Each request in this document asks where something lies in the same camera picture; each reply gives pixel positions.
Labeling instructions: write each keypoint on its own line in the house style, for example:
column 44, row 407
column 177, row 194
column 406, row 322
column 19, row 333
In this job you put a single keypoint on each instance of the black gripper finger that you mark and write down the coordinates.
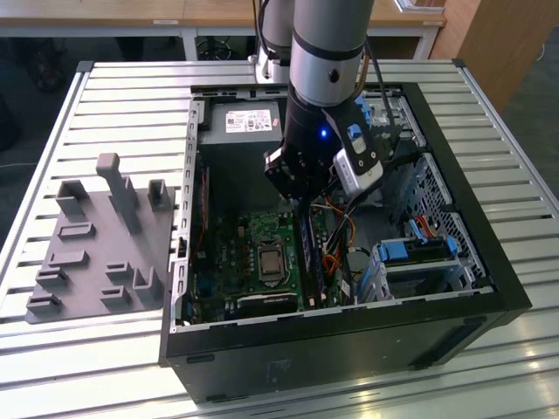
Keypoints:
column 321, row 183
column 284, row 174

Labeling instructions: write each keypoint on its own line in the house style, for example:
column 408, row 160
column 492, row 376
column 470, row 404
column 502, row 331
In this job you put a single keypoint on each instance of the blue RAM stick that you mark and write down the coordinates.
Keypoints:
column 312, row 257

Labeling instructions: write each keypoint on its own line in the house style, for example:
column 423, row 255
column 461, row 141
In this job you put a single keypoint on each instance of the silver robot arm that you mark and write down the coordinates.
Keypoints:
column 314, row 78

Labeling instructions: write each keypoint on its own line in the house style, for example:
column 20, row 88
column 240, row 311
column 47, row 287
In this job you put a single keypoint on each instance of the black RAM slot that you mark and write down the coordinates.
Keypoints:
column 303, row 257

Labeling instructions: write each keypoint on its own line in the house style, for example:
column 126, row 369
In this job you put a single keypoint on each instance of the grey power supply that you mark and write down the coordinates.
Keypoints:
column 236, row 174

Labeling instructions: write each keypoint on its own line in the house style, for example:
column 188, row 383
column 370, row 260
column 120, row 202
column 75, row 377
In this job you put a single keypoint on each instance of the blue disk carrier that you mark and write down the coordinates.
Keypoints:
column 366, row 114
column 393, row 253

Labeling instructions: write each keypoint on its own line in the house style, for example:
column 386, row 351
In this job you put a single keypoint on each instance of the green motherboard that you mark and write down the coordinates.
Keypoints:
column 231, row 244

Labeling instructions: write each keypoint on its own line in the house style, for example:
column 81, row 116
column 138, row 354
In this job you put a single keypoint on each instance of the silver CPU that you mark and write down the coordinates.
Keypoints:
column 271, row 262

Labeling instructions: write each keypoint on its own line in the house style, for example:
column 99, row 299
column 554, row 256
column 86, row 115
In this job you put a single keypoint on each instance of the black graphics card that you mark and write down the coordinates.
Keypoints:
column 266, row 303

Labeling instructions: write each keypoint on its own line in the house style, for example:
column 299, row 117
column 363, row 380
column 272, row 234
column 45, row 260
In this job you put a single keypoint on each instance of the silver perforated drive cage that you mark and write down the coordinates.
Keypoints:
column 428, row 270

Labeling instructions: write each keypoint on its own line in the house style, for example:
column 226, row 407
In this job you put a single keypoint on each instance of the black PC case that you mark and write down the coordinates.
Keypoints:
column 305, row 353

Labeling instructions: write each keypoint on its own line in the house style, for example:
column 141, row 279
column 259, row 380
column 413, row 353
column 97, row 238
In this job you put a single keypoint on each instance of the grey parts rack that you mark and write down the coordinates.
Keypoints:
column 96, row 244

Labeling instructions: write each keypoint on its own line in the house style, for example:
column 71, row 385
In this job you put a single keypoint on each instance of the wooden cabinet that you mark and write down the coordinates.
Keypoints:
column 502, row 43

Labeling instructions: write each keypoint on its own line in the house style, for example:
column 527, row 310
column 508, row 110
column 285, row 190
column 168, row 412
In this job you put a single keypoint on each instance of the black camera bracket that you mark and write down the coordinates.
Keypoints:
column 342, row 118

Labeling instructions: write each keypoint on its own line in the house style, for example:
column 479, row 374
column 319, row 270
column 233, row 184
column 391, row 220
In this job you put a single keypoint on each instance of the silver and blue wrist camera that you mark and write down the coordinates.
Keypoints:
column 360, row 174

